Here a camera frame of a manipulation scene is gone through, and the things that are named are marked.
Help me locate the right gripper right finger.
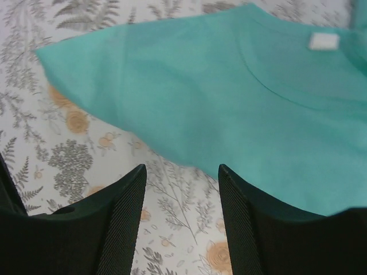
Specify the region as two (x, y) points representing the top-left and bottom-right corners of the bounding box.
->
(218, 165), (366, 274)

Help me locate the floral table cloth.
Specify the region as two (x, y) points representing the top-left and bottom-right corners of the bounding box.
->
(0, 0), (356, 275)

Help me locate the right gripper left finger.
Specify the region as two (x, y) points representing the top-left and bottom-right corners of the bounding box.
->
(1, 163), (147, 274)

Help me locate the teal t shirt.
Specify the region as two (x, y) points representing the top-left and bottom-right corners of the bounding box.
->
(36, 4), (366, 215)

